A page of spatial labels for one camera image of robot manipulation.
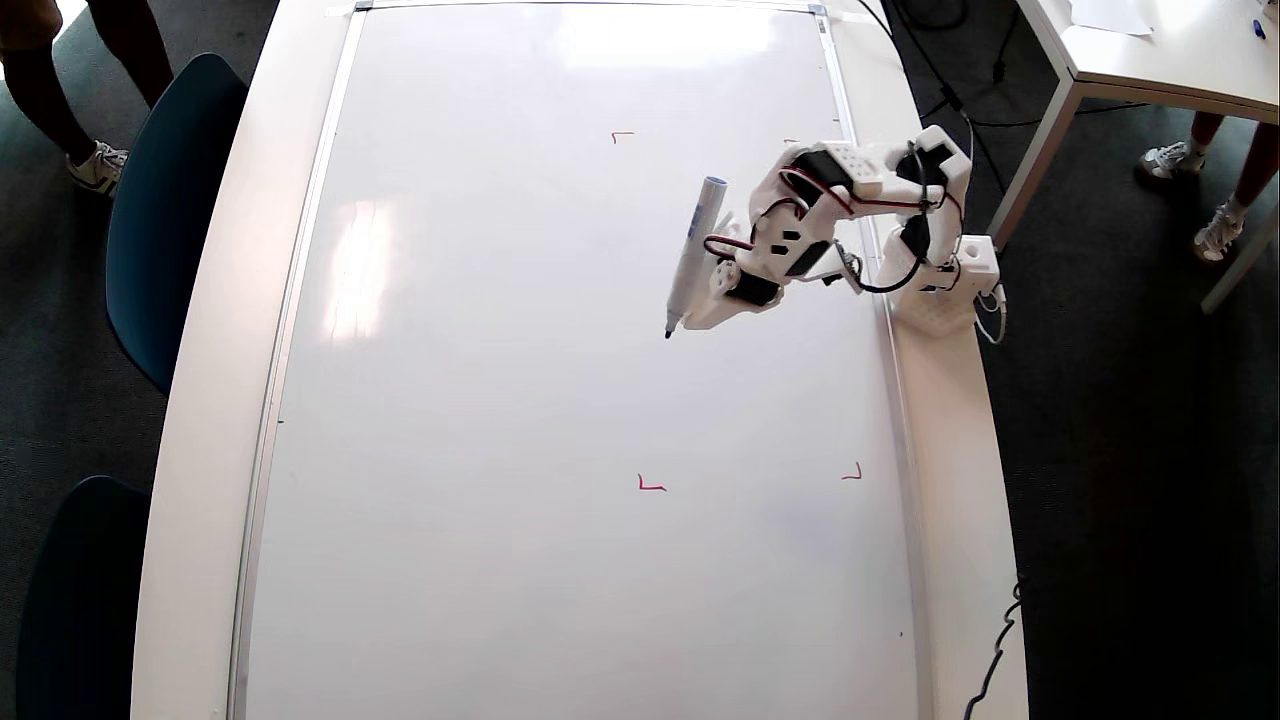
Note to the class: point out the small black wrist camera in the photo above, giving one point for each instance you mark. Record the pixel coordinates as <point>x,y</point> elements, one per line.
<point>850,268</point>

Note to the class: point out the large white whiteboard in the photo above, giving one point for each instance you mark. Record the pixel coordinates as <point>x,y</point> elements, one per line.
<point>500,400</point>

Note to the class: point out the white striped sneaker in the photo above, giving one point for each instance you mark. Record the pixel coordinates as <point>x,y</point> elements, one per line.
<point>1170,160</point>
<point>1218,235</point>

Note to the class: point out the person with bare legs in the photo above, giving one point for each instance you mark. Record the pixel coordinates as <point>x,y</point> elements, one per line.
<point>135,50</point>

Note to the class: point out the white marker pen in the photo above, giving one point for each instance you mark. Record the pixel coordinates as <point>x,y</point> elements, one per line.
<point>700,240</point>

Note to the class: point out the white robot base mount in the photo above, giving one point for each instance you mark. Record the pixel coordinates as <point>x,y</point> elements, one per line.
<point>975,265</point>

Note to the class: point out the white grey sneaker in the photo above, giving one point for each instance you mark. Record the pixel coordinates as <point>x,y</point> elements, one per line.
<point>98,168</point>

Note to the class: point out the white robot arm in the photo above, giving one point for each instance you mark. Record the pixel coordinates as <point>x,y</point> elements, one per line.
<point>862,165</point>

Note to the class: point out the dark blue chair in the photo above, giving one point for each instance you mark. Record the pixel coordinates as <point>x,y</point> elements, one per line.
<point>85,610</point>
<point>170,220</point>

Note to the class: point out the person in maroon shirt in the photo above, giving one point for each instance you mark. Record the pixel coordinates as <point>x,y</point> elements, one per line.
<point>1250,160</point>

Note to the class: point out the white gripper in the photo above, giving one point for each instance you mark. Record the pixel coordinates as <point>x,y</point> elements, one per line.
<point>752,290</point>

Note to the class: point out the white paper sheet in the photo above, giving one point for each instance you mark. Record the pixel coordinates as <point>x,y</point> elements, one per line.
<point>1110,15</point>

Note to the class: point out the white side table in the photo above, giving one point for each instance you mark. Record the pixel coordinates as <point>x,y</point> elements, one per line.
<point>1180,50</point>

